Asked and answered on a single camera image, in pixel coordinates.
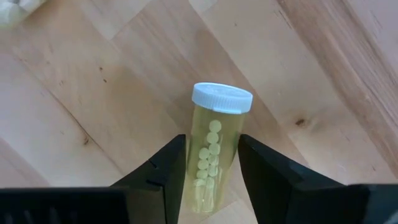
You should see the long green vial with tablets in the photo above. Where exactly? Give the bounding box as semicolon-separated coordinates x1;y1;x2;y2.
182;82;254;214

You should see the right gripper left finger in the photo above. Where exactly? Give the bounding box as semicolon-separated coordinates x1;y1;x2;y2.
111;134;187;224

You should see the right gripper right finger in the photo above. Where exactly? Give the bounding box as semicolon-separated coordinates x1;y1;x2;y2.
238;134;348;224

